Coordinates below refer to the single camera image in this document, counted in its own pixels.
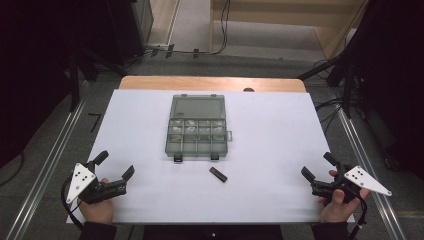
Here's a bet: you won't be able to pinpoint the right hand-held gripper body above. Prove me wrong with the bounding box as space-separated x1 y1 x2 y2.
311 162 393 204

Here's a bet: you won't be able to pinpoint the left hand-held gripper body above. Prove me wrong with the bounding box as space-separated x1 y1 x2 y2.
65 161 128 205

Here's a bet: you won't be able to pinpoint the person's left hand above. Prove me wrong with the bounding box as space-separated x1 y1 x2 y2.
77 177 115 225

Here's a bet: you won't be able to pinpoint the person's right hand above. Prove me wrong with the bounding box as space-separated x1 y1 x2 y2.
318 169 370 224

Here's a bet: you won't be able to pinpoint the white board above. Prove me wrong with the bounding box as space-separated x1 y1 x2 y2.
65 88 356 225

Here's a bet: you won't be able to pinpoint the small parts in clear bags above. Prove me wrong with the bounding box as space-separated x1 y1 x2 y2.
169 119 226 143

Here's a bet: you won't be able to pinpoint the black tripod stand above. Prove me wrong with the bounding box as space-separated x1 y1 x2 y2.
298 39 368 119
64 43 128 113

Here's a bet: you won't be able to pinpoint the small black rectangular block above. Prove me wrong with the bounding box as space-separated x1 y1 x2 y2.
209 166 229 184

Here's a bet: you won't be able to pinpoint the clear grey compartment box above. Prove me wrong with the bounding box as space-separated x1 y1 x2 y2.
164 94 234 163

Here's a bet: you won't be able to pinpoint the dark curtain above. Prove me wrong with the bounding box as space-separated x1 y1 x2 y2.
0 0 111 169
346 0 424 181

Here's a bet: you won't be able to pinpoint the person's dark clothing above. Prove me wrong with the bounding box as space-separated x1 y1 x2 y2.
142 224 284 240

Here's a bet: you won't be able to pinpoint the wooden table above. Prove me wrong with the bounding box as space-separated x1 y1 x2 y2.
118 75 307 94

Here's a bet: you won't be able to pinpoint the black cabinet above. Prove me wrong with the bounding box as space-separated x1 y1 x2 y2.
99 0 155 66

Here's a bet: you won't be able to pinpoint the light wooden bench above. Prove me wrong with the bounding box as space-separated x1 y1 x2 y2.
209 0 369 60

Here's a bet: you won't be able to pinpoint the metal floor rail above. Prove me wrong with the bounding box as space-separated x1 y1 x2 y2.
5 98 88 240
335 108 408 240

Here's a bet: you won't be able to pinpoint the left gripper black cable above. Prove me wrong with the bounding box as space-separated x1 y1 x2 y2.
60 176 84 231

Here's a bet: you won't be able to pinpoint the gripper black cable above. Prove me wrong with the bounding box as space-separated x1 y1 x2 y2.
60 176 84 231
348 195 368 240

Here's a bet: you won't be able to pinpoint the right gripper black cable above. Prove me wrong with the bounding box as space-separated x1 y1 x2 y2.
348 195 368 240

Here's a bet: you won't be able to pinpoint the black floor cables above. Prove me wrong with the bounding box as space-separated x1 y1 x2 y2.
313 59 364 136

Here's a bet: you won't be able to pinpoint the hanging black cable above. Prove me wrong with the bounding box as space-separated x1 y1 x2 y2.
143 0 232 57

